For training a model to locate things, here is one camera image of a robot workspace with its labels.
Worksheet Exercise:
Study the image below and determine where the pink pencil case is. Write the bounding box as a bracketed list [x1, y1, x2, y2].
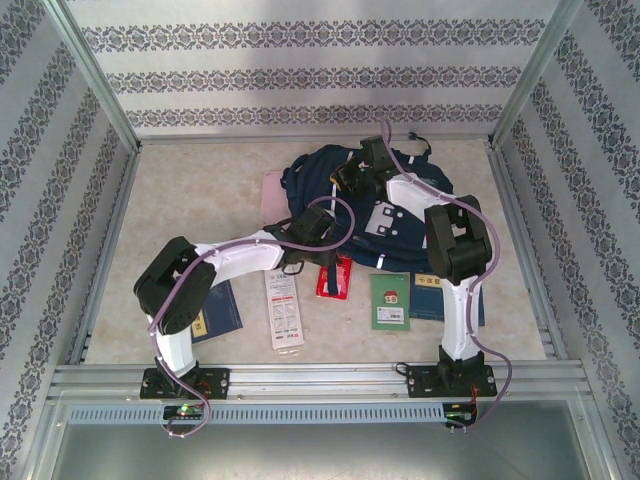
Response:
[261, 169, 294, 224]

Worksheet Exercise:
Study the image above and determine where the red stationery package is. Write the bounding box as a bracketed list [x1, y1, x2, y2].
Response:
[315, 249, 354, 301]

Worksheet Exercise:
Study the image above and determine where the navy blue school backpack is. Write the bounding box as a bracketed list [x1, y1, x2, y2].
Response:
[279, 132, 456, 297]

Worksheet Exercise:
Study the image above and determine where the white pen blister pack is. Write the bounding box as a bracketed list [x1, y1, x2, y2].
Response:
[263, 269, 305, 357]

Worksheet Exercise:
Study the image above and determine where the green booklet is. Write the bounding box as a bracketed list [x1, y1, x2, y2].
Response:
[369, 272, 412, 332]

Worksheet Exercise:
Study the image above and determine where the navy book corner yellow label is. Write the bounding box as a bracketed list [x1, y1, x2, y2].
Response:
[189, 278, 245, 345]

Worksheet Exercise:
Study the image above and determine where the navy book wide yellow label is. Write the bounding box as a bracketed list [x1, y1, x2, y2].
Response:
[408, 272, 486, 327]

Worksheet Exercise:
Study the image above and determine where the grey sheet metal panel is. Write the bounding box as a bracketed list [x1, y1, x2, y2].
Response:
[29, 399, 616, 480]

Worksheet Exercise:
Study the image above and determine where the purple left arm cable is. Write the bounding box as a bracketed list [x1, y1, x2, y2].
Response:
[148, 196, 357, 441]

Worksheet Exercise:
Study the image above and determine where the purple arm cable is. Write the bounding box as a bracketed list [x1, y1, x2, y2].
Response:
[148, 196, 357, 441]
[380, 119, 514, 434]

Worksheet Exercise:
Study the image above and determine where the thin aluminium wall rail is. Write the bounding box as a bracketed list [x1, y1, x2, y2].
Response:
[137, 133, 494, 147]

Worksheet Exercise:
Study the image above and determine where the aluminium right corner post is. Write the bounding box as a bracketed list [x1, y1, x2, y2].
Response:
[488, 0, 585, 150]

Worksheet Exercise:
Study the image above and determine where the aluminium corner post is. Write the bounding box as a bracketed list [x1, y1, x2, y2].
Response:
[42, 0, 143, 151]
[488, 0, 585, 150]

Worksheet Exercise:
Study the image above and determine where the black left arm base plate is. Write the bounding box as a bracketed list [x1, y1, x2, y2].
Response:
[139, 367, 231, 400]

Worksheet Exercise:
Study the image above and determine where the grey slotted cable duct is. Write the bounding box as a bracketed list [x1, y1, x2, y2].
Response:
[67, 403, 446, 425]

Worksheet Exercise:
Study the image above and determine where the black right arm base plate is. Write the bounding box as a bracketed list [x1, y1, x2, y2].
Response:
[405, 363, 497, 399]

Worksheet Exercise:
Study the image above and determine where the aluminium left side rail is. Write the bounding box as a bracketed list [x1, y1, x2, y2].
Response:
[67, 144, 144, 366]

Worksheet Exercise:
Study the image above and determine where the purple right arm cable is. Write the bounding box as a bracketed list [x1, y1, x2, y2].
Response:
[380, 119, 514, 434]

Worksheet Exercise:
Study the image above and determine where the aluminium left corner post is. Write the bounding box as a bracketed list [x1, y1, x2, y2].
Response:
[42, 0, 143, 151]

